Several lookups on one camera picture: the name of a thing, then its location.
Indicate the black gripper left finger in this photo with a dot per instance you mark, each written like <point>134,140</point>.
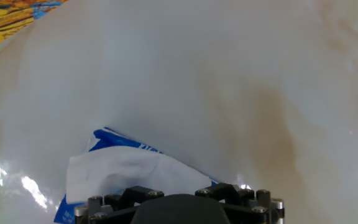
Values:
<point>117,202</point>

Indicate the glossy marble pattern sheet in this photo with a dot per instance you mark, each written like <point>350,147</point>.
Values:
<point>228,62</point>

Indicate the blue tissue pack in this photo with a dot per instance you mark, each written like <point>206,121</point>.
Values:
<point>110,140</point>

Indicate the starry night print cloth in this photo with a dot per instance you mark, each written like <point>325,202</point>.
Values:
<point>5,21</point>

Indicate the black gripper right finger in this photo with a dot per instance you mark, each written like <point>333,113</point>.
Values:
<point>247,200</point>

